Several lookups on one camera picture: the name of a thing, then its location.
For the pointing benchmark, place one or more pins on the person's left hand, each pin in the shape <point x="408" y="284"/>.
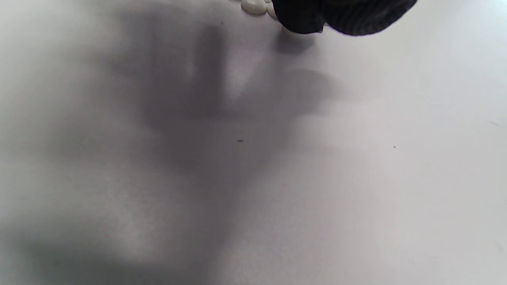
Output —
<point x="356" y="16"/>

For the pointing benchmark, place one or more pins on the cluster of white go stones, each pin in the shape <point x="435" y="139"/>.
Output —
<point x="253" y="7"/>

